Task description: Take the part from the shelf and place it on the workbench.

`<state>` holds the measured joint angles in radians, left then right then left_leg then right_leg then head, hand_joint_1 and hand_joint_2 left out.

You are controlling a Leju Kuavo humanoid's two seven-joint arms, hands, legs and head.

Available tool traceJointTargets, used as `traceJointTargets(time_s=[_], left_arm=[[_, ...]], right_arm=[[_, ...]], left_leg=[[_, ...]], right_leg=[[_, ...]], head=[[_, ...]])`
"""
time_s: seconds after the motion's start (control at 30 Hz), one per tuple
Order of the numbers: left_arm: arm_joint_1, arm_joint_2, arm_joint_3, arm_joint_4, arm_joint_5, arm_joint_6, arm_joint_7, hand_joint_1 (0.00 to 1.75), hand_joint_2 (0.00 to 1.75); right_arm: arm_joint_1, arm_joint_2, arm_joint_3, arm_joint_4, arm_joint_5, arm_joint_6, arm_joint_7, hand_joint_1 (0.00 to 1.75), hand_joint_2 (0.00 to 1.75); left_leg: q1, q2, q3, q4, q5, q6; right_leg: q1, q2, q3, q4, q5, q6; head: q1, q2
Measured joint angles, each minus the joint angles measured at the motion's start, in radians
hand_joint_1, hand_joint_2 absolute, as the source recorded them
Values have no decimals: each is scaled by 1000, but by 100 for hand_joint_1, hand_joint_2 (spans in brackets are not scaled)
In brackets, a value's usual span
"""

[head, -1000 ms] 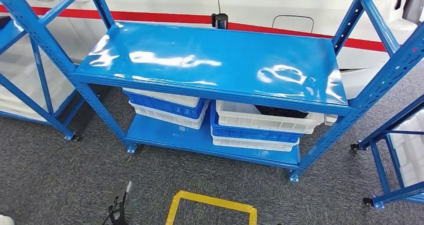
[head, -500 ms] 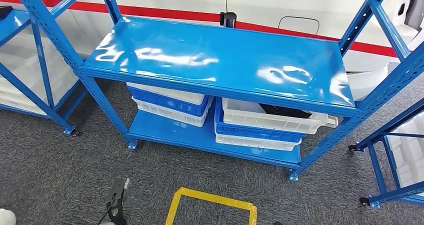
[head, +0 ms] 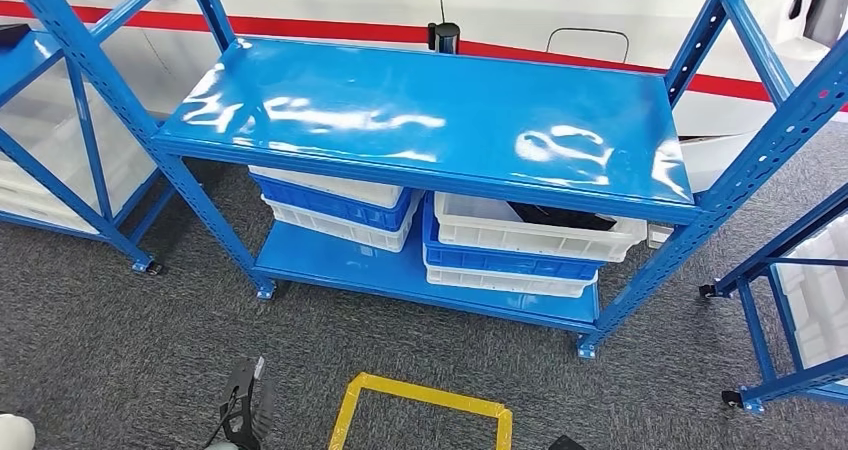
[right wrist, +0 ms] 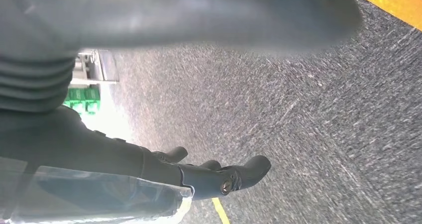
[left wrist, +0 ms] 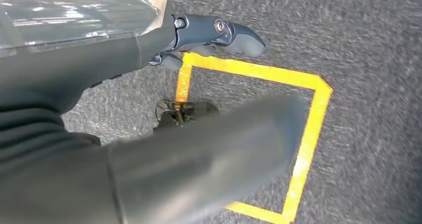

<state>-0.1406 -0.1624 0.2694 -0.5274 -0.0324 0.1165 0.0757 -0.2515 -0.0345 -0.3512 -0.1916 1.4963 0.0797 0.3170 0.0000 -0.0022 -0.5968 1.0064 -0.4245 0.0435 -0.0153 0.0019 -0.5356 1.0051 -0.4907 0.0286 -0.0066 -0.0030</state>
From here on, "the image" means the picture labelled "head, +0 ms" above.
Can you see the blue steel shelf rack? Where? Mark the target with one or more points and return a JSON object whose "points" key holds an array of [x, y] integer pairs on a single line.
{"points": [[86, 169], [788, 384], [397, 102]]}

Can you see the black plastic trim part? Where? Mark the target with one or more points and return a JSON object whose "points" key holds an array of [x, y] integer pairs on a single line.
{"points": [[563, 216]]}

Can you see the blue plastic crate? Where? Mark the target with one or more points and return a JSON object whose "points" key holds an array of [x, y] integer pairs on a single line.
{"points": [[497, 265], [331, 207]]}

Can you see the yellow floor tape square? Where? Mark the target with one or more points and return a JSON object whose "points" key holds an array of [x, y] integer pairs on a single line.
{"points": [[424, 394]]}

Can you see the white car with red stripe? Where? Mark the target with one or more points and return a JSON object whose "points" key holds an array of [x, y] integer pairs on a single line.
{"points": [[331, 3]]}

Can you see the floor socket plate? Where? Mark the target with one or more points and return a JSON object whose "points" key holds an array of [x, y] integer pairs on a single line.
{"points": [[659, 236]]}

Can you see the person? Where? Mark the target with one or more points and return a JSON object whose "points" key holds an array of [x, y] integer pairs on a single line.
{"points": [[14, 432]]}

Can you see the black stanchion post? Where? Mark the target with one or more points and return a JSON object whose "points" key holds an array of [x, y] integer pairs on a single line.
{"points": [[445, 39]]}

